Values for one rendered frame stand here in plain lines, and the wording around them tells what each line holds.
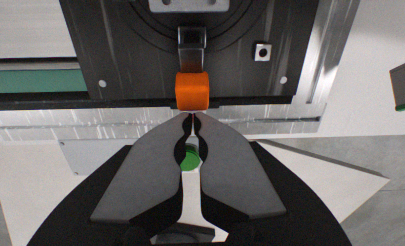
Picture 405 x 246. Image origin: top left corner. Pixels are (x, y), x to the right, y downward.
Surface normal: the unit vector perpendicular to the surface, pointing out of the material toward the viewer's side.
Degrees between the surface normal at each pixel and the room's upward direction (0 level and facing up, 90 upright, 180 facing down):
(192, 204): 0
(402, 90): 90
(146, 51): 0
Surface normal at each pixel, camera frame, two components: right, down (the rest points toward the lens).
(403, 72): -0.99, -0.12
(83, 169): 0.04, 0.51
